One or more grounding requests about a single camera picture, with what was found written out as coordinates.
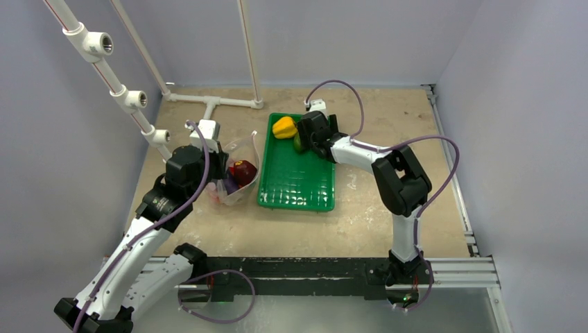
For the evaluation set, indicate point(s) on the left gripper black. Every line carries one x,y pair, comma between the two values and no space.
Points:
220,158

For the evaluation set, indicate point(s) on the purple eggplant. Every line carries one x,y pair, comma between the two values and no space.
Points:
230,185

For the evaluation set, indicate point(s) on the aluminium frame rail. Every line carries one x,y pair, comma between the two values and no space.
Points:
450,273

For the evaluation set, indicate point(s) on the yellow bell pepper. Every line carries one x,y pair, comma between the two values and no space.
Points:
284,128

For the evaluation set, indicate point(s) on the dark red apple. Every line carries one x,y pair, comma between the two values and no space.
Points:
244,172

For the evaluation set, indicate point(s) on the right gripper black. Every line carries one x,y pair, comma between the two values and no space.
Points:
308,133

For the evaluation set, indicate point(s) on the clear zip top bag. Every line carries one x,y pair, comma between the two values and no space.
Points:
240,149

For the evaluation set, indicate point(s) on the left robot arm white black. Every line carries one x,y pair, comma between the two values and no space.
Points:
118,296

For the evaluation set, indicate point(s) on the red tomato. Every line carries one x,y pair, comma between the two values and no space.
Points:
212,191

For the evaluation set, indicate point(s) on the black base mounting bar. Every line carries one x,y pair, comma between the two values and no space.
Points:
366,277

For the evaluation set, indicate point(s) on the white PVC pipe frame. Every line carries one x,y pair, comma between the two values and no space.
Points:
94,47

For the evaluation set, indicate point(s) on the green orange mango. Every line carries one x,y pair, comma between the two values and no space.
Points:
297,144

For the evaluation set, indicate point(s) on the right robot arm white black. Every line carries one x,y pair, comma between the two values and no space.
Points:
402,183

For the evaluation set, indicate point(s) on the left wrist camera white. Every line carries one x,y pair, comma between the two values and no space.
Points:
204,134

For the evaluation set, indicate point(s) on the green plastic tray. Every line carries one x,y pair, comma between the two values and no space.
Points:
291,180

